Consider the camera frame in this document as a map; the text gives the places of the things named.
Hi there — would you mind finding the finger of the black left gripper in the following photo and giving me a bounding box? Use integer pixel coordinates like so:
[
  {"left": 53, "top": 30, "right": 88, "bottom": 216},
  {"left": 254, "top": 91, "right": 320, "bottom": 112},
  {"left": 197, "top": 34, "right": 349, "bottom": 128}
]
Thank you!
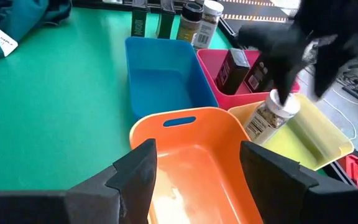
[
  {"left": 314, "top": 34, "right": 354, "bottom": 98},
  {"left": 237, "top": 23, "right": 310, "bottom": 105}
]

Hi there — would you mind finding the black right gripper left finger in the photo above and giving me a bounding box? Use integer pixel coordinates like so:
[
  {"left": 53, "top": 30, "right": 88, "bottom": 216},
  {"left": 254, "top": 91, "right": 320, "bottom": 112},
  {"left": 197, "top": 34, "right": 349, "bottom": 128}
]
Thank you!
[{"left": 63, "top": 139, "right": 158, "bottom": 224}]

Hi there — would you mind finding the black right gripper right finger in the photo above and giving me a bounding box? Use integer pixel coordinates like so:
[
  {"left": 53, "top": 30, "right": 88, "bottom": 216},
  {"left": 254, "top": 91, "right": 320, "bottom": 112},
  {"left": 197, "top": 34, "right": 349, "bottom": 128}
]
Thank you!
[{"left": 240, "top": 141, "right": 319, "bottom": 224}]

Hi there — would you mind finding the white-lidded clear spice jar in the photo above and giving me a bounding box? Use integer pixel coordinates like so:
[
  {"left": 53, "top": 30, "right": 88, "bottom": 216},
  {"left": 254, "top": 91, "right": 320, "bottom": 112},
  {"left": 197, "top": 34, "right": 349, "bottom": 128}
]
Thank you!
[
  {"left": 243, "top": 88, "right": 301, "bottom": 146},
  {"left": 193, "top": 0, "right": 225, "bottom": 50}
]

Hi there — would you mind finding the yellow plastic bin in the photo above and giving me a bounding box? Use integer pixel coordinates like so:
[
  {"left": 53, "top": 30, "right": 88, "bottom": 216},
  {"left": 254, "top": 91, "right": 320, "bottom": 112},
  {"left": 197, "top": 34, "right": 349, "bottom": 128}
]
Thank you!
[{"left": 227, "top": 93, "right": 356, "bottom": 171}]

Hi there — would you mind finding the red tool case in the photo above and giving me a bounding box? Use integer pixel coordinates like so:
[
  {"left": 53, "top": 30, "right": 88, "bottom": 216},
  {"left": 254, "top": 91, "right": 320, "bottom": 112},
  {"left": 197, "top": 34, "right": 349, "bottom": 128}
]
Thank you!
[{"left": 337, "top": 154, "right": 358, "bottom": 190}]

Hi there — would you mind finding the pink plastic bin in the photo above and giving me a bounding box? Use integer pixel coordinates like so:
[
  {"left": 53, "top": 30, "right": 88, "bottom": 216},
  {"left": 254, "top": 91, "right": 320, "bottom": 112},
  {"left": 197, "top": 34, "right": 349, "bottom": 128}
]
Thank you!
[{"left": 196, "top": 48, "right": 301, "bottom": 111}]

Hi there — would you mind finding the orange plastic bin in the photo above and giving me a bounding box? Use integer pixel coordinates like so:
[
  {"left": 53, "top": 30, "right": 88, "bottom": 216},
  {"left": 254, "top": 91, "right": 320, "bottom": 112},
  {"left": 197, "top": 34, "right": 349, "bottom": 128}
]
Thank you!
[{"left": 129, "top": 106, "right": 264, "bottom": 224}]

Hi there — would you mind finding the blue plastic bin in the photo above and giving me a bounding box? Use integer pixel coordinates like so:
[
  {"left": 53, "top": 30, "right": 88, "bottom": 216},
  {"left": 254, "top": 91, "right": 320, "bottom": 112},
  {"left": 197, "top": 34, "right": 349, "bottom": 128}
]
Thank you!
[{"left": 124, "top": 36, "right": 219, "bottom": 121}]

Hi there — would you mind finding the white paper tag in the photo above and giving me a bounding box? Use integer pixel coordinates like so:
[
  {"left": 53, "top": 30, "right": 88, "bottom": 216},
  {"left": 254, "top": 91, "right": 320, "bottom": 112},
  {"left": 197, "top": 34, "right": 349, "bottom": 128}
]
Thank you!
[{"left": 0, "top": 22, "right": 19, "bottom": 58}]

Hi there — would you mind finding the teal cloth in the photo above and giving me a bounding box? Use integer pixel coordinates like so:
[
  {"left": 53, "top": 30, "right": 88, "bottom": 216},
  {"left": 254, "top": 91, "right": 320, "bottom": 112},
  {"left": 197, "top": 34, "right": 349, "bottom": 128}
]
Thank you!
[{"left": 0, "top": 0, "right": 73, "bottom": 62}]

